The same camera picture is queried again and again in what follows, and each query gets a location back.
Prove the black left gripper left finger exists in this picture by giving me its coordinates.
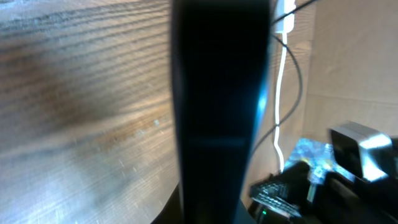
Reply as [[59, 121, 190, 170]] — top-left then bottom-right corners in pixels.
[[151, 185, 183, 224]]

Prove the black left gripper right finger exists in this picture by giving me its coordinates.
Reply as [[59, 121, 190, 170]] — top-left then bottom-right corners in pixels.
[[234, 200, 256, 224]]

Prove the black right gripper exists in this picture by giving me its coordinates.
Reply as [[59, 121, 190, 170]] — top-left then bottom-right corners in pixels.
[[249, 161, 397, 224]]

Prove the blue Galaxy smartphone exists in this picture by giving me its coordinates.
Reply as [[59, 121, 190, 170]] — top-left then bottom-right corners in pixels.
[[170, 0, 271, 223]]

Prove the black charger cable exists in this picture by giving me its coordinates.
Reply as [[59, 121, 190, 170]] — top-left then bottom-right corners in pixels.
[[248, 0, 321, 159]]

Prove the cardboard panel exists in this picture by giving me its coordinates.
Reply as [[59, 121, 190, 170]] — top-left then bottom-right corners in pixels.
[[302, 0, 397, 142]]

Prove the white power strip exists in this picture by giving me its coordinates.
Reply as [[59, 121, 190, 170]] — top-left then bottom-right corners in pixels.
[[273, 0, 297, 34]]

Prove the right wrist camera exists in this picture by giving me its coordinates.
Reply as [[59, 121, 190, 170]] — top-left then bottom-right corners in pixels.
[[329, 121, 397, 182]]

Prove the white power strip cord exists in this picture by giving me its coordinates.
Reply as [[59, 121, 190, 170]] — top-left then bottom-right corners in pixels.
[[272, 30, 289, 174]]

